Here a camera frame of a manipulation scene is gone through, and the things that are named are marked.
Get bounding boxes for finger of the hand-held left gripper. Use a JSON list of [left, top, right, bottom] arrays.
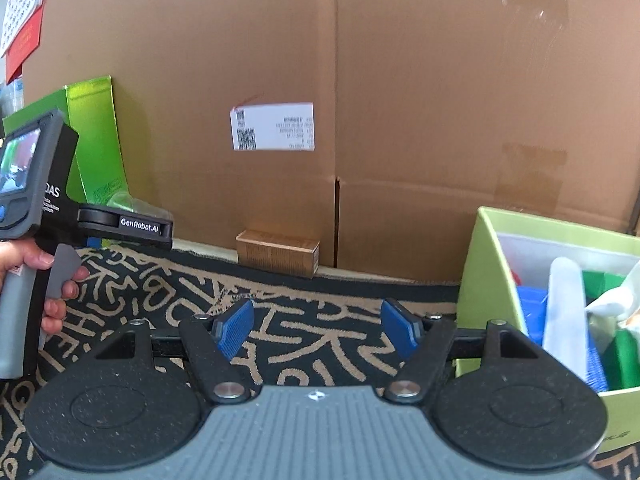
[[77, 203, 174, 252]]

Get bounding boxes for large green gift box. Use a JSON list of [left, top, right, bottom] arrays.
[[0, 76, 132, 251]]

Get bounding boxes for clear plastic cup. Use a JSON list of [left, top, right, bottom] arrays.
[[106, 190, 153, 212]]

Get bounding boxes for black tan patterned mat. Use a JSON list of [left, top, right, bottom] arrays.
[[0, 240, 640, 480]]

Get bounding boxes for translucent plastic case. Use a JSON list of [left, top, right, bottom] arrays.
[[542, 257, 588, 386]]

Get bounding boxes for red white wall calendar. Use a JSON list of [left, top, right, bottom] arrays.
[[0, 0, 53, 78]]

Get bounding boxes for light green box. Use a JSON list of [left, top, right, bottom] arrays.
[[457, 206, 640, 453]]

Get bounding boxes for clear storage bins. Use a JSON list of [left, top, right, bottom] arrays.
[[0, 77, 26, 121]]

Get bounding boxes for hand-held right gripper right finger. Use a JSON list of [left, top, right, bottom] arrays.
[[380, 297, 543, 403]]

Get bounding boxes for person's left hand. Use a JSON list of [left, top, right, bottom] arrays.
[[0, 239, 91, 337]]

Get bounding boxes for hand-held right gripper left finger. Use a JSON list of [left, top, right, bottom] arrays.
[[95, 299, 256, 405]]

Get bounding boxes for large brown cardboard box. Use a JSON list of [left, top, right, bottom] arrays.
[[22, 0, 640, 286]]

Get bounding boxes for white shipping label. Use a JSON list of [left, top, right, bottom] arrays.
[[230, 102, 316, 152]]

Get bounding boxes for blue cube box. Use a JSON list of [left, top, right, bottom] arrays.
[[515, 285, 551, 346]]

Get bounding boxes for small brown box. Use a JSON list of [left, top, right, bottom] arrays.
[[236, 230, 321, 279]]

